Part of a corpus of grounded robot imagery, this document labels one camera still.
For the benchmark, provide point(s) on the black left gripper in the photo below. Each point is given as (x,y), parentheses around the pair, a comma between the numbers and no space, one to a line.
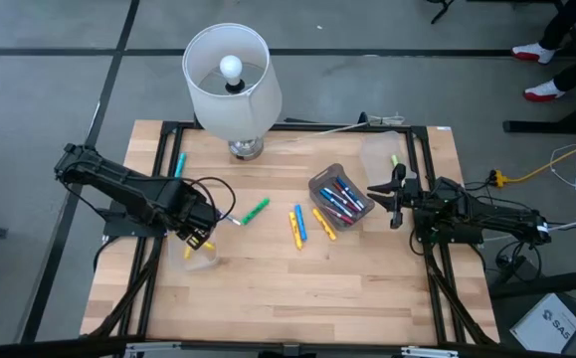
(193,209)

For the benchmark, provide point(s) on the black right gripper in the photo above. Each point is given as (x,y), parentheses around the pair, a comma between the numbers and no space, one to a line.
(407,196)

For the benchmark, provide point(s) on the yellow highlighter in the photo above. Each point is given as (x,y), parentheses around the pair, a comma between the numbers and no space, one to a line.
(187,253)
(324,224)
(210,245)
(295,231)

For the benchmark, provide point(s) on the clear plastic bin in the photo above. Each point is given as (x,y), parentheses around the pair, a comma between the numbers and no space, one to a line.
(203,262)

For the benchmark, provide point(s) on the blue Expo marker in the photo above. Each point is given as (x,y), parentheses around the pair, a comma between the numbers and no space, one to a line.
(336,201)
(351,193)

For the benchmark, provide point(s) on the yellow-green highlighter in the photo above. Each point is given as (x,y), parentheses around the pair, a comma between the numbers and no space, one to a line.
(395,160)

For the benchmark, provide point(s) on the red Expo marker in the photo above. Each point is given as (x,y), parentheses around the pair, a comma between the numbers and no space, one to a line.
(345,198)

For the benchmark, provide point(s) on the brown Expo marker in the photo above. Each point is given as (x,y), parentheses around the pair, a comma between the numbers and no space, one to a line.
(339,215)

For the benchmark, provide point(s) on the green highlighter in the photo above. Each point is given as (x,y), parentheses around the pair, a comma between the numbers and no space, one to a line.
(256,211)

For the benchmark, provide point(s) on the grey translucent plastic bin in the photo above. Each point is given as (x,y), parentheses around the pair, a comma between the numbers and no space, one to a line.
(317,181)

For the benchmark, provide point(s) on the teal Sharpie highlighter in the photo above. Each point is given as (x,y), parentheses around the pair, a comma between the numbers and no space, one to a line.
(180,165)

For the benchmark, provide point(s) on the blue highlighter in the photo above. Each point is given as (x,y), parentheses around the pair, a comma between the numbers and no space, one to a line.
(301,223)

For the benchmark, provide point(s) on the white shade silver table lamp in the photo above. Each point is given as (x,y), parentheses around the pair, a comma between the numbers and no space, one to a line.
(238,114)

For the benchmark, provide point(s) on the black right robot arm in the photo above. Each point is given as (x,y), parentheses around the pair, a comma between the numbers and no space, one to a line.
(491,219)

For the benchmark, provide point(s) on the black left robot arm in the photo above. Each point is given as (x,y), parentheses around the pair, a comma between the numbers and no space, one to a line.
(118,181)

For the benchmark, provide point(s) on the frosted white plastic bin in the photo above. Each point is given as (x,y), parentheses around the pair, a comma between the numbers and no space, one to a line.
(374,149)

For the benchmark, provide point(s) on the black desk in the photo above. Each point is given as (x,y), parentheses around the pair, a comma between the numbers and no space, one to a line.
(541,126)

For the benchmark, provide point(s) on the red and white shoe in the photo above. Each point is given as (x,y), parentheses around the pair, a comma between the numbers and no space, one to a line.
(533,52)
(543,93)

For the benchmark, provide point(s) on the black floor beam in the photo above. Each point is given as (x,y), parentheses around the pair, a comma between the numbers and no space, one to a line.
(556,283)

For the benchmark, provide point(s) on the black stand foot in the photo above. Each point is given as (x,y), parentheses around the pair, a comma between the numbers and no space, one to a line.
(441,10)

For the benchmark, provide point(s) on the white printed box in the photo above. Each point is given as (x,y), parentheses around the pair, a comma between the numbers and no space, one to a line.
(546,323)

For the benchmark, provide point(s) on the person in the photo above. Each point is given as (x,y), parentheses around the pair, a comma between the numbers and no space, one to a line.
(566,20)

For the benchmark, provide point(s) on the black aluminium table frame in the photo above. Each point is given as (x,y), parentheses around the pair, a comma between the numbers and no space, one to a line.
(170,126)

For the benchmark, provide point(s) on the silver metal bracket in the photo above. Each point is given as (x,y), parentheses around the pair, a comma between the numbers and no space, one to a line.
(429,352)
(153,348)

